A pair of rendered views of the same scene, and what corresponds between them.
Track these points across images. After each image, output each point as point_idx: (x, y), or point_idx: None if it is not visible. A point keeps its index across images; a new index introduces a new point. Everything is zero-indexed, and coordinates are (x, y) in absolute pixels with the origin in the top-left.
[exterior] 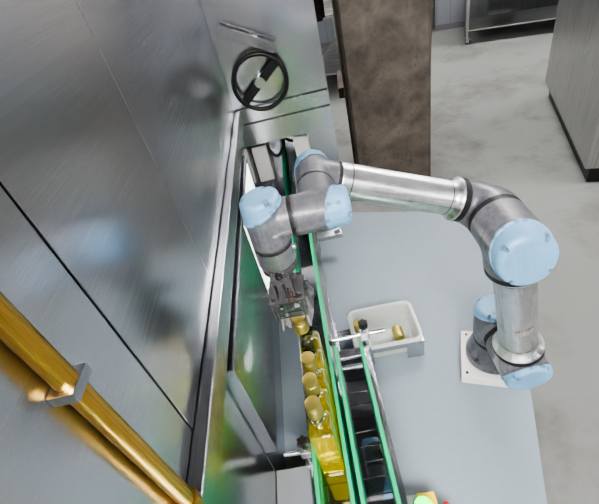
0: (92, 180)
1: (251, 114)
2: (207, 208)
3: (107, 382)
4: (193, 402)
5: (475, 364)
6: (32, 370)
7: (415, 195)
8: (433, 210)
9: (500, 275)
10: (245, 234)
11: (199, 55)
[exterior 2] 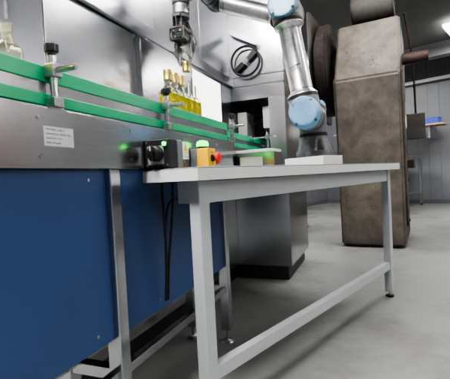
0: None
1: (238, 82)
2: (171, 27)
3: None
4: (115, 3)
5: (297, 154)
6: None
7: (252, 4)
8: (261, 14)
9: (268, 10)
10: (191, 71)
11: (209, 21)
